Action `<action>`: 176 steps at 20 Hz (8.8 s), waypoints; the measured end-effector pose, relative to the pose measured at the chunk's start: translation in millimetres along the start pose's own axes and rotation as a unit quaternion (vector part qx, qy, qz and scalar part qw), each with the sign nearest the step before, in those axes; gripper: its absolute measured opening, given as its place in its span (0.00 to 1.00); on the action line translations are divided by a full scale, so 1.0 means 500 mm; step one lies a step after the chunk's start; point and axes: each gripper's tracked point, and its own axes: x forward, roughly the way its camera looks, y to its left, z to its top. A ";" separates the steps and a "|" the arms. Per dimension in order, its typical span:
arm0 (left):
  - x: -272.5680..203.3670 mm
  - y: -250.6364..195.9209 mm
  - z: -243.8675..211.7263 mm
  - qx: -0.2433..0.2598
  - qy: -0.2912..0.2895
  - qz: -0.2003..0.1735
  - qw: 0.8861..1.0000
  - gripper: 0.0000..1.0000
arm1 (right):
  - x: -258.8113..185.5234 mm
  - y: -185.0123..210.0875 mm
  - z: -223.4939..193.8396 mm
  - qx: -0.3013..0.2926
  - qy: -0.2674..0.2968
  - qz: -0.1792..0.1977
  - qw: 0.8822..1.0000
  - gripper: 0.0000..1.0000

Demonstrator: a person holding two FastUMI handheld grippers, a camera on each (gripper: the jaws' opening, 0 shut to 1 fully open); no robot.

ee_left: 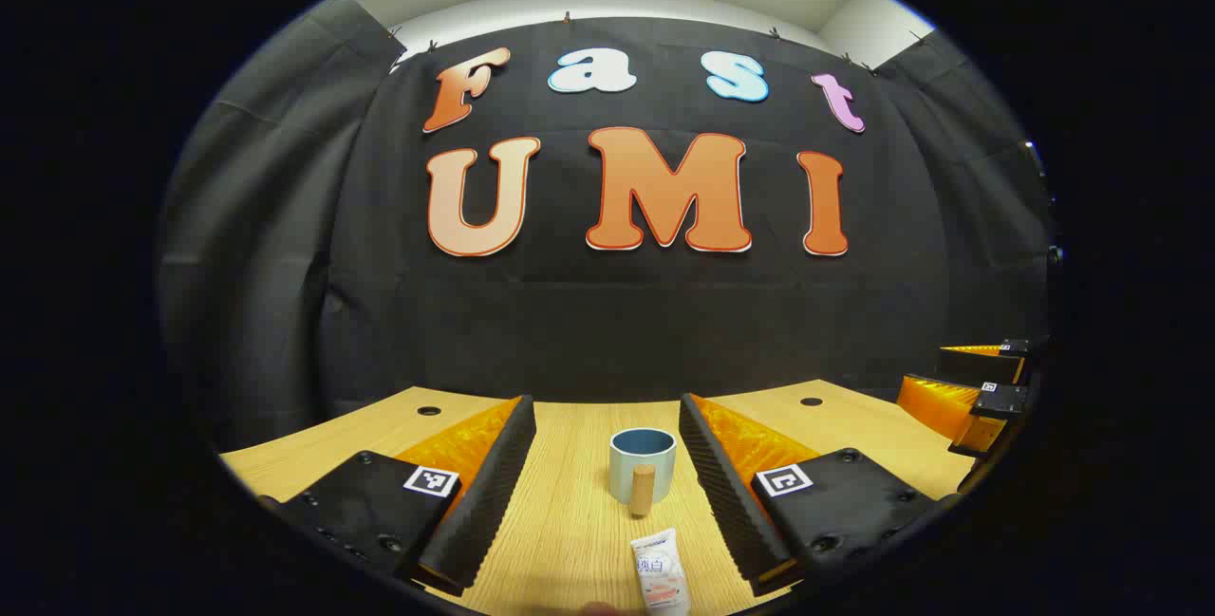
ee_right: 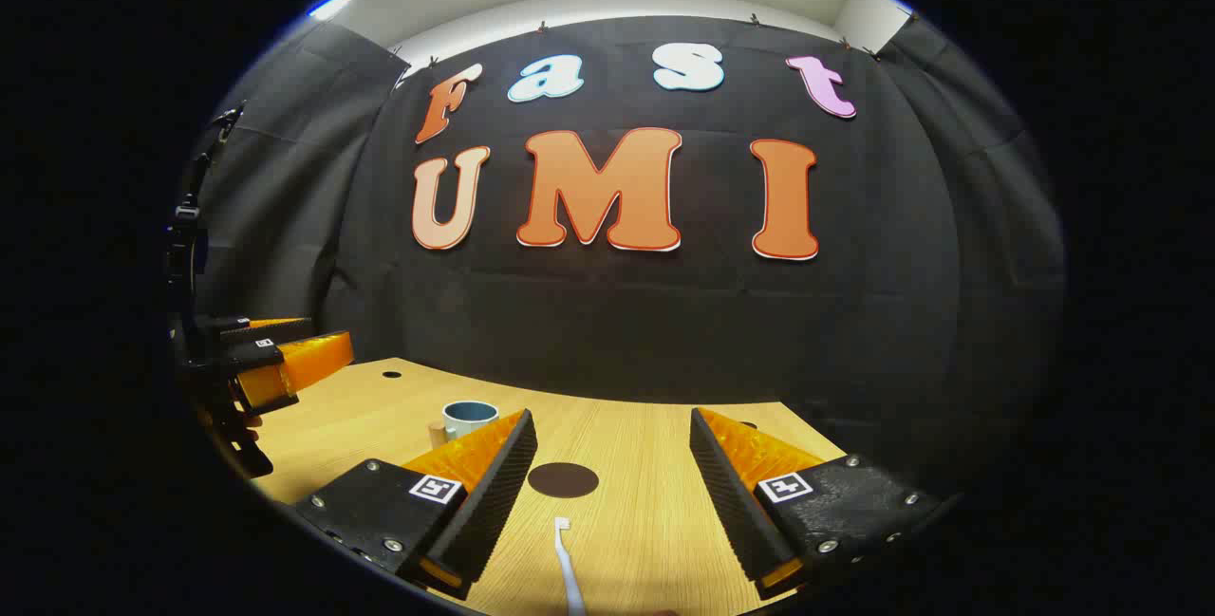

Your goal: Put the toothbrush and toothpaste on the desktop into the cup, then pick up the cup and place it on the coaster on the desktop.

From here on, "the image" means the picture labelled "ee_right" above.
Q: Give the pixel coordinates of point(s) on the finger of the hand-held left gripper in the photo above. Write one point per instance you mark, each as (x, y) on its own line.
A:
(308, 360)
(271, 327)

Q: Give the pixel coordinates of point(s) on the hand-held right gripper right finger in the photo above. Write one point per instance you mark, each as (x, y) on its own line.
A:
(729, 498)

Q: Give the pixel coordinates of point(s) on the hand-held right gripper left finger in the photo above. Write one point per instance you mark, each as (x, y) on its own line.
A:
(495, 498)

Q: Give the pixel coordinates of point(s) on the round dark brown coaster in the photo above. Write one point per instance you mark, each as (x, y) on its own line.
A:
(563, 480)

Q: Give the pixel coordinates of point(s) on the white toothbrush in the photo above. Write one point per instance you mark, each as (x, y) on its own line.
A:
(567, 559)

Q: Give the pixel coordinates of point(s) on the wooden desktop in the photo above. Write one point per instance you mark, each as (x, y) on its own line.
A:
(626, 445)

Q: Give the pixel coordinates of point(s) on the black backdrop cloth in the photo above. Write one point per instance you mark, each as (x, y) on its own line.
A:
(617, 331)

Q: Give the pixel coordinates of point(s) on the ceiling light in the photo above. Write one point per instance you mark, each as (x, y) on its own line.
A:
(329, 6)

